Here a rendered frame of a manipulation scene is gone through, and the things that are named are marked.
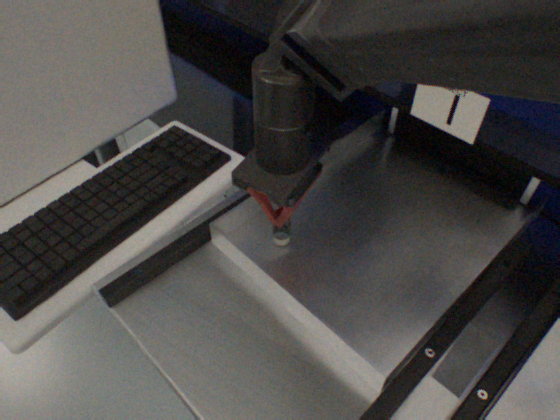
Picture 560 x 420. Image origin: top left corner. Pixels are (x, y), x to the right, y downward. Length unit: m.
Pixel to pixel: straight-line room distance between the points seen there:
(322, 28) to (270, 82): 0.09
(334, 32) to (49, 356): 1.45
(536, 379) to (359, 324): 0.18
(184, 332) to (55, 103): 0.44
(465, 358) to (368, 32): 0.33
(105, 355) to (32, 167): 0.86
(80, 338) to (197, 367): 1.14
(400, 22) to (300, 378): 0.36
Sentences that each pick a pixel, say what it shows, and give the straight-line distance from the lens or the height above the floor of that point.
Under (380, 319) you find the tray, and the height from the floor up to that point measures 0.88.
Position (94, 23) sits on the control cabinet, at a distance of 0.80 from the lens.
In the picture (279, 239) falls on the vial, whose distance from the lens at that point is 0.56.
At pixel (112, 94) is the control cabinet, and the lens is 0.85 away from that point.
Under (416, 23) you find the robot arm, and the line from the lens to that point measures 0.20.
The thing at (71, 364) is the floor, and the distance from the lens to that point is 1.59.
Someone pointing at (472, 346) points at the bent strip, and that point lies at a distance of 0.49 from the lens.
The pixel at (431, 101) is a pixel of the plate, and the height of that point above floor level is 1.02.
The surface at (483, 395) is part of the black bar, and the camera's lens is 0.50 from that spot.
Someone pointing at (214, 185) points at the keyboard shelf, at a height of 0.80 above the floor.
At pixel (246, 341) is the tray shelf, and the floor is 0.88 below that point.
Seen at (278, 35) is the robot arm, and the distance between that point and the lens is 0.38.
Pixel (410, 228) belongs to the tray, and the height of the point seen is 0.88.
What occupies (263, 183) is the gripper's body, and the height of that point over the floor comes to 1.02.
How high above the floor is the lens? 1.33
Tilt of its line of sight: 47 degrees down
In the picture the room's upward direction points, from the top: straight up
